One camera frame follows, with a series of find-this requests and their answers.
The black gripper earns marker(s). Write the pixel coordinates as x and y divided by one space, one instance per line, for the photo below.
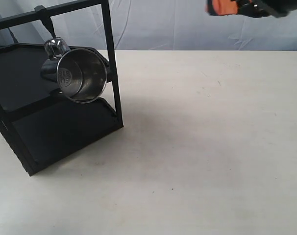
259 9

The stainless steel mug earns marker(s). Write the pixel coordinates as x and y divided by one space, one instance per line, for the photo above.
77 74

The black plastic hook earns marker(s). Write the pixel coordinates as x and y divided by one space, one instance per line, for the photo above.
44 17

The black two-tier metal rack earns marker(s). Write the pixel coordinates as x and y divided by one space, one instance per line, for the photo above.
42 129

